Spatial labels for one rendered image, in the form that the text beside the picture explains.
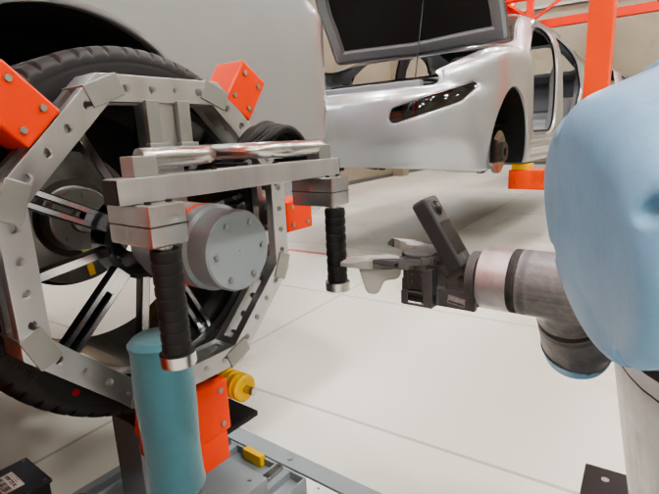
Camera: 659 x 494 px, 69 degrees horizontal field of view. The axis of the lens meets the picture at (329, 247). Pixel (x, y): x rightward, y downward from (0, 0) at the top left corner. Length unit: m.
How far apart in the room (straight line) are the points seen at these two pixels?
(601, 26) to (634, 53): 10.67
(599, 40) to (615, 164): 4.06
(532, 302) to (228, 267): 0.43
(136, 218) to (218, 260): 0.18
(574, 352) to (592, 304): 0.51
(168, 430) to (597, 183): 0.69
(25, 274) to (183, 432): 0.31
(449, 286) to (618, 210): 0.56
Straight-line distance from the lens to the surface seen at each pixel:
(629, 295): 0.20
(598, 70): 4.23
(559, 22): 12.97
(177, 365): 0.62
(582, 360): 0.77
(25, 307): 0.76
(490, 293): 0.69
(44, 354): 0.79
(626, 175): 0.19
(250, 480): 1.29
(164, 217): 0.58
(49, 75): 0.86
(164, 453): 0.81
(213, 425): 1.00
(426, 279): 0.73
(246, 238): 0.77
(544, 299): 0.67
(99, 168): 0.91
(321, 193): 0.82
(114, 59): 0.92
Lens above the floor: 1.02
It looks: 13 degrees down
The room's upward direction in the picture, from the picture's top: 3 degrees counter-clockwise
